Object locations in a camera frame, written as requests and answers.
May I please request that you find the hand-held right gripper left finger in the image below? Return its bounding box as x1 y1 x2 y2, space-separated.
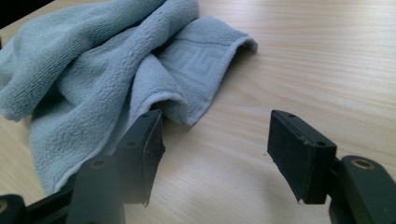
113 108 166 207

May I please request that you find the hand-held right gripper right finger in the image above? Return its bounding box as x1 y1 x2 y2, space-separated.
266 109 338 205

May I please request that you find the light blue towel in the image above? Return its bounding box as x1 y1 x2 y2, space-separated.
0 0 259 196

